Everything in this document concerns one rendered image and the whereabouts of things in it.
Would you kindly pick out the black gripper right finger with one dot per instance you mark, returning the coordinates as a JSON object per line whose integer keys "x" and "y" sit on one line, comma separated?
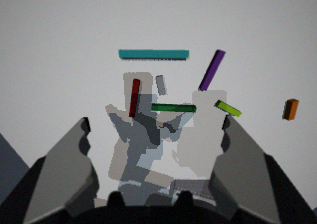
{"x": 248, "y": 185}

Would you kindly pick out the dark red rod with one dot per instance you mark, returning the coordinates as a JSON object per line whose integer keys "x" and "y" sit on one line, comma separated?
{"x": 134, "y": 97}

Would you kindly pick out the lime green rectangular bar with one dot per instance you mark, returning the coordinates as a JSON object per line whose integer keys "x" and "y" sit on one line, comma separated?
{"x": 228, "y": 108}

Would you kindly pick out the green rod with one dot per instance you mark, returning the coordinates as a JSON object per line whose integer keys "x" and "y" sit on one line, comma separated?
{"x": 173, "y": 107}

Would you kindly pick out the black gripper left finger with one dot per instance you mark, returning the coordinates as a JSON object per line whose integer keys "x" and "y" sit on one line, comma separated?
{"x": 58, "y": 186}

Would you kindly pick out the orange rectangular bar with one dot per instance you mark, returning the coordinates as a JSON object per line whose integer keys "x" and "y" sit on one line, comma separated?
{"x": 291, "y": 108}

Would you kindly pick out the turquoise rod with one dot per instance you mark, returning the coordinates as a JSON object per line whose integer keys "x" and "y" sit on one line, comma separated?
{"x": 153, "y": 53}

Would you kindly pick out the purple rod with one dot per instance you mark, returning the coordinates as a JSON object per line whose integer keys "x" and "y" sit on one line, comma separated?
{"x": 216, "y": 60}

